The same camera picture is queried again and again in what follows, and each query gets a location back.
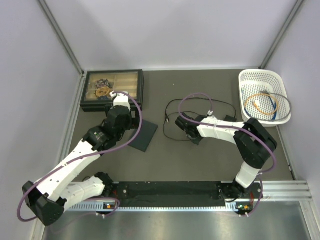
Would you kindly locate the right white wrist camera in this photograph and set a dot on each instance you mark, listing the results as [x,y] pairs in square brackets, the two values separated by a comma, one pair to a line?
[210,113]

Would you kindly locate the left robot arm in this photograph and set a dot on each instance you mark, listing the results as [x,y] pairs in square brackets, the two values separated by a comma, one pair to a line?
[55,193]

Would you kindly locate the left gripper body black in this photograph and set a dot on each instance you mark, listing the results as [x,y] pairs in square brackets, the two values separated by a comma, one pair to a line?
[190,128]

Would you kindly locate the black jewelry display box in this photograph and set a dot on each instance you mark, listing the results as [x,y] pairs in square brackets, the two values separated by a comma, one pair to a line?
[99,85]

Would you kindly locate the white slotted cable duct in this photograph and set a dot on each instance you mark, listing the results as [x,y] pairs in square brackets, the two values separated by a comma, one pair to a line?
[108,206]

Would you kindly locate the black network switch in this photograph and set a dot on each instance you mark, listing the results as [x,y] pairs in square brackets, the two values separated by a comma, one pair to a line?
[145,136]

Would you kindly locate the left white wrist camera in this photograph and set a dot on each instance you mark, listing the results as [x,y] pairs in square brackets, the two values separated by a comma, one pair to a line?
[120,99]

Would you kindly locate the white perforated plastic basket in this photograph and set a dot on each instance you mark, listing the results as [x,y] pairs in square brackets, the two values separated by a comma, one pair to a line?
[263,97]

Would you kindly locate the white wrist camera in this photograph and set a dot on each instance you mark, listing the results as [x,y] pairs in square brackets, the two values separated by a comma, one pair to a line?
[120,99]
[210,113]

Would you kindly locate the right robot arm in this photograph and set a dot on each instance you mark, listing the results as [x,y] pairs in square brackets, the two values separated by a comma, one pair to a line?
[253,141]

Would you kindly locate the aluminium frame rail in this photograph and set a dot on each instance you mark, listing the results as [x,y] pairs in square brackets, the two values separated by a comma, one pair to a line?
[286,191]

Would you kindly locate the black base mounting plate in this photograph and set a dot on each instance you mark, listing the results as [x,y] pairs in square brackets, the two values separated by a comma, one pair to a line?
[179,193]

